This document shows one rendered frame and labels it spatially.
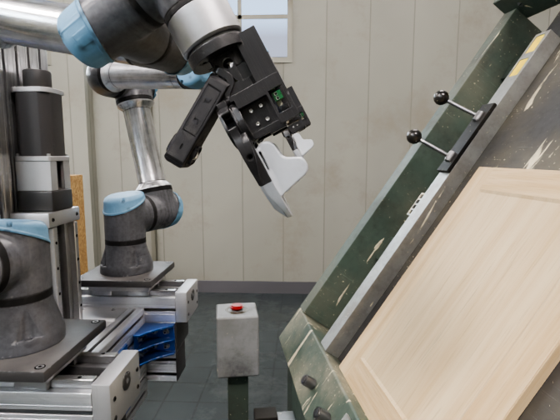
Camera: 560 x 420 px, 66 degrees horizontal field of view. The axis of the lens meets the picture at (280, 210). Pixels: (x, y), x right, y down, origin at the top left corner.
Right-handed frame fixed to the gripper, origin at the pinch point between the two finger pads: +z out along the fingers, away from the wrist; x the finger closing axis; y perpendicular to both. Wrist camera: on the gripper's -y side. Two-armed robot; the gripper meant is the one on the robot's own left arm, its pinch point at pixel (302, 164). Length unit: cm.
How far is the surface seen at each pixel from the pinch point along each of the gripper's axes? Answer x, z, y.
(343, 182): 300, 38, 18
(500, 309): -50, 35, 19
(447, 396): -54, 42, 5
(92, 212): 281, -50, -210
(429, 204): -12.5, 22.9, 23.2
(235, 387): -2, 49, -47
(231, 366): -5, 41, -44
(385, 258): -12.7, 30.2, 7.8
